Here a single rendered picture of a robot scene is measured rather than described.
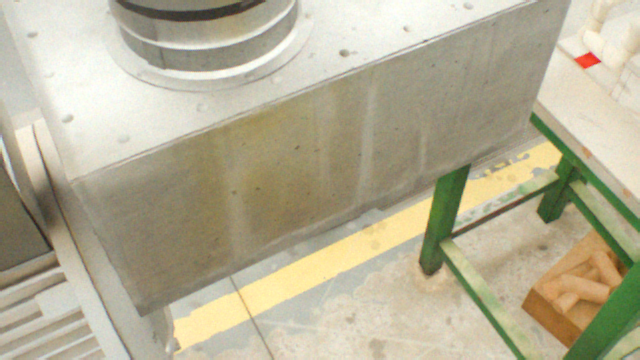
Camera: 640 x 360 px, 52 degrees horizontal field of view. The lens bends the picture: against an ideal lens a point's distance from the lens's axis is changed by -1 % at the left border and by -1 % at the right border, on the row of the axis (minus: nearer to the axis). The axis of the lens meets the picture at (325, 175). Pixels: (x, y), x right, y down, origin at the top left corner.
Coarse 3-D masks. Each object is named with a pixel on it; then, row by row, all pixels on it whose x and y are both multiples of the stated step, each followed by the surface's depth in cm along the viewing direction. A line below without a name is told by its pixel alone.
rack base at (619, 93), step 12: (636, 60) 107; (624, 72) 109; (636, 72) 107; (624, 84) 110; (636, 84) 108; (612, 96) 114; (624, 96) 111; (636, 96) 109; (624, 108) 112; (636, 108) 110; (636, 120) 111
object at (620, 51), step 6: (624, 36) 111; (630, 36) 110; (636, 36) 109; (624, 42) 111; (630, 42) 110; (636, 42) 110; (618, 48) 113; (624, 48) 112; (630, 48) 111; (636, 48) 111; (618, 54) 113; (624, 54) 113; (630, 54) 112; (624, 60) 113; (612, 72) 116; (618, 72) 116
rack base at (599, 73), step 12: (636, 12) 126; (612, 24) 124; (624, 24) 124; (576, 36) 122; (612, 36) 122; (564, 48) 120; (576, 48) 120; (588, 72) 117; (600, 72) 116; (600, 84) 115; (612, 84) 115
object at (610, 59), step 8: (584, 32) 118; (592, 32) 118; (584, 40) 118; (592, 40) 117; (600, 40) 116; (592, 48) 117; (600, 48) 116; (608, 48) 115; (600, 56) 116; (608, 56) 115; (616, 56) 114; (608, 64) 115; (616, 64) 114; (624, 64) 114
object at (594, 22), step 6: (594, 0) 114; (594, 6) 114; (600, 6) 113; (594, 12) 115; (600, 12) 114; (606, 12) 114; (588, 18) 117; (594, 18) 116; (600, 18) 115; (588, 24) 117; (594, 24) 116; (600, 24) 116; (588, 30) 118; (594, 30) 117; (600, 30) 118
